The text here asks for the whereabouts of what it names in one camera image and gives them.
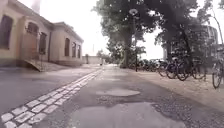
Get grey asphalt path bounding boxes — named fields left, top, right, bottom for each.
left=32, top=65, right=224, bottom=128

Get large trees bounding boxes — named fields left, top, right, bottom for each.
left=91, top=0, right=224, bottom=70

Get row of parked bicycles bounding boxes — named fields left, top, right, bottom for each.
left=133, top=49, right=224, bottom=90

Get pale gravel ground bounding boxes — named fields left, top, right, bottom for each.
left=128, top=68, right=224, bottom=114

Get grey asphalt road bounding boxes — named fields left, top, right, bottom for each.
left=0, top=64, right=101, bottom=116

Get beige building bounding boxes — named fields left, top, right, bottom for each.
left=0, top=0, right=85, bottom=73

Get cobblestone strip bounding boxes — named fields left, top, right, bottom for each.
left=0, top=68, right=104, bottom=128

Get grey building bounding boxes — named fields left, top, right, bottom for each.
left=162, top=25, right=224, bottom=62

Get low wall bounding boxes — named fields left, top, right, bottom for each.
left=81, top=54, right=104, bottom=66

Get lamp post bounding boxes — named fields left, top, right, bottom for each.
left=128, top=8, right=140, bottom=73

